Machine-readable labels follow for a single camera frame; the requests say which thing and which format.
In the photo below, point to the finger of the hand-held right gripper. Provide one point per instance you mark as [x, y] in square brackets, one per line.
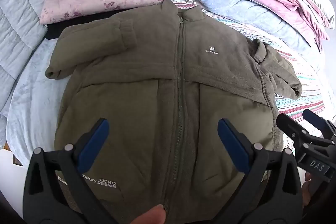
[319, 119]
[294, 129]

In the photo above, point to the person's left hand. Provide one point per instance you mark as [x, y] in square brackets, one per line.
[148, 214]

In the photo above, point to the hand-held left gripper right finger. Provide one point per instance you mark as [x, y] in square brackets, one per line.
[233, 144]

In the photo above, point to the light grey bed cover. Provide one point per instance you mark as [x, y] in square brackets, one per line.
[34, 108]

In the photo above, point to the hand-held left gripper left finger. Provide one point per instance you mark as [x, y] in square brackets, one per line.
[94, 144]

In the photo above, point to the olive green zip jacket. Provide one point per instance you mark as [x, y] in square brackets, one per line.
[157, 69]

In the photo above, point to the light blue blanket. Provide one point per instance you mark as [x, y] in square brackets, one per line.
[249, 11]

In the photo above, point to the person's right hand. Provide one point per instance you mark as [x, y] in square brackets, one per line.
[306, 200]

